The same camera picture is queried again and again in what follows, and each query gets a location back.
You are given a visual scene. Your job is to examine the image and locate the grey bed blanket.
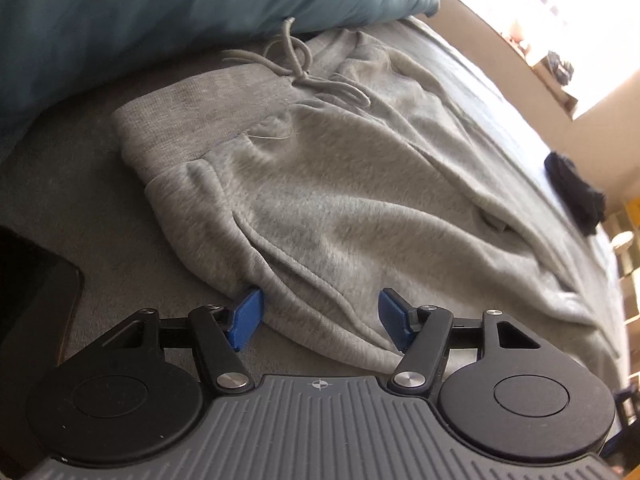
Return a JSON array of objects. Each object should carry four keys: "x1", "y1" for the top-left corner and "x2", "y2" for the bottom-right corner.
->
[{"x1": 0, "y1": 15, "x2": 632, "y2": 461}]

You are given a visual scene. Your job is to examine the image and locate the black clothing pile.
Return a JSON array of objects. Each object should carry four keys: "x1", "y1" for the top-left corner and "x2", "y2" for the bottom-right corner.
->
[{"x1": 544, "y1": 151, "x2": 607, "y2": 236}]

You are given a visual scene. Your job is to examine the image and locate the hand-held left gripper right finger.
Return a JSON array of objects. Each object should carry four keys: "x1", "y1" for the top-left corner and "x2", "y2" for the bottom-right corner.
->
[{"x1": 377, "y1": 287, "x2": 543, "y2": 394}]

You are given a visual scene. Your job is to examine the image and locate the dark clothes in box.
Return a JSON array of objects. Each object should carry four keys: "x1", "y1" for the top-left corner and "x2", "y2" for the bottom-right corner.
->
[{"x1": 547, "y1": 51, "x2": 575, "y2": 83}]

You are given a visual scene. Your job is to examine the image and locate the grey sweatpants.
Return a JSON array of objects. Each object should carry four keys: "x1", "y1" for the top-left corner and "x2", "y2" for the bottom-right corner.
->
[{"x1": 111, "y1": 17, "x2": 621, "y2": 377}]

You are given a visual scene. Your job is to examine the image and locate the pink pot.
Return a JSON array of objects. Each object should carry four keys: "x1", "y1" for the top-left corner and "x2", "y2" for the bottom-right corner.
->
[{"x1": 504, "y1": 24, "x2": 532, "y2": 57}]

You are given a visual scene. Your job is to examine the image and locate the teal pillow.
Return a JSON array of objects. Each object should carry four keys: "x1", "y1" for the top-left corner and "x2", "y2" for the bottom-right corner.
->
[{"x1": 0, "y1": 0, "x2": 441, "y2": 137}]

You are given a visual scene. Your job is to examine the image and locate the black flat device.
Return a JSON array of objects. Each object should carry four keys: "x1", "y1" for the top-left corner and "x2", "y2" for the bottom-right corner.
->
[{"x1": 0, "y1": 226, "x2": 84, "y2": 363}]

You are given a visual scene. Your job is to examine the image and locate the cardboard box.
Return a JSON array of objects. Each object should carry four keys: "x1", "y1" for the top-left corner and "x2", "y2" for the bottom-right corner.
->
[{"x1": 530, "y1": 50, "x2": 581, "y2": 113}]

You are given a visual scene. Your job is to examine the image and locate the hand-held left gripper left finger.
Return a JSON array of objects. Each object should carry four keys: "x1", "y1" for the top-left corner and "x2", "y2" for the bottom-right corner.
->
[{"x1": 107, "y1": 287, "x2": 263, "y2": 395}]

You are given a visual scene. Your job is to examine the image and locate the wooden shelf rack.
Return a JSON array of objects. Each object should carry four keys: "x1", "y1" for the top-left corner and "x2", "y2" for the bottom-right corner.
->
[{"x1": 604, "y1": 200, "x2": 640, "y2": 328}]

